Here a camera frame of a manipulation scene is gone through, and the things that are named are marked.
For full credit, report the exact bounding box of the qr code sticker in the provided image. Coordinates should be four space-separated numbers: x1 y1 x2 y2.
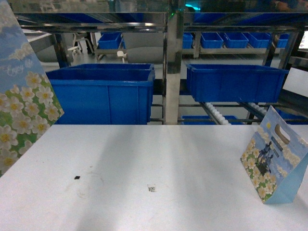
147 184 156 193

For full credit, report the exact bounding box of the blue bin behind table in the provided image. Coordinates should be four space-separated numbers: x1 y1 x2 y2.
186 64 289 103
46 68 155 125

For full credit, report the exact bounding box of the flower gift bag enjoy life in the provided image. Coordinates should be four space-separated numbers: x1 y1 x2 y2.
0 0 64 175

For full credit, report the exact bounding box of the steel roller rack frame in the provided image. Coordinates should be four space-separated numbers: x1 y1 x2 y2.
12 1 308 125

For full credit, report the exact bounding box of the blue bin behind table right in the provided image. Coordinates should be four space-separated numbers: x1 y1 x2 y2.
186 64 289 103

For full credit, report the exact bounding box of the flower gift bag with figures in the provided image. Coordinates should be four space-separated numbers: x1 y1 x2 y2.
240 106 308 204

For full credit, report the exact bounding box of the blue bin behind table left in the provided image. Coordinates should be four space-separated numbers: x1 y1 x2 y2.
46 68 155 125

